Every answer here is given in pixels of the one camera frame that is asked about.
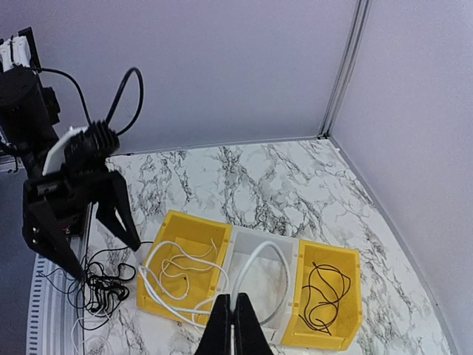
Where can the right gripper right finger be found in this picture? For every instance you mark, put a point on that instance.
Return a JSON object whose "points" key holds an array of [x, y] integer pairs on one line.
{"points": [[248, 335]]}

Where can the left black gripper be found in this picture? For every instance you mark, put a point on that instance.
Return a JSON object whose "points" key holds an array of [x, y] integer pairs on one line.
{"points": [[54, 210]]}

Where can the aluminium front frame rail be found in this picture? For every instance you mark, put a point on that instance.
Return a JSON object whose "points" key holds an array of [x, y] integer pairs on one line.
{"points": [[53, 311]]}

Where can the white plastic bin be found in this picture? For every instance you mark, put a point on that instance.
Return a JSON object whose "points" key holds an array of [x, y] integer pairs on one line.
{"points": [[265, 282]]}

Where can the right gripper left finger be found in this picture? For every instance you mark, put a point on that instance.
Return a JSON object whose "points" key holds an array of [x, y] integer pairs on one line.
{"points": [[216, 339]]}

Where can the far yellow plastic bin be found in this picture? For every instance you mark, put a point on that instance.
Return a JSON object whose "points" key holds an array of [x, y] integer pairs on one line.
{"points": [[327, 307]]}

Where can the near yellow plastic bin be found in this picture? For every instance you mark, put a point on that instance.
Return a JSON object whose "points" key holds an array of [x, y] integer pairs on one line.
{"points": [[179, 278]]}

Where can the right aluminium corner post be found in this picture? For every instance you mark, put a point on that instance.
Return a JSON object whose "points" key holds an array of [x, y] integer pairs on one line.
{"points": [[345, 70]]}

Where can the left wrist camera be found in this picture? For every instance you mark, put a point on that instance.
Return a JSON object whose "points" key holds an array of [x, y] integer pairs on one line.
{"points": [[81, 149]]}

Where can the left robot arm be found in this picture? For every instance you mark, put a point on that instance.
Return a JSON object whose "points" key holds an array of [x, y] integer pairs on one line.
{"points": [[29, 110]]}

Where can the yellow plastic bin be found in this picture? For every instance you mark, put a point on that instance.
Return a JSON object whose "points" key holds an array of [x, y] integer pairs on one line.
{"points": [[179, 278], [327, 307]]}

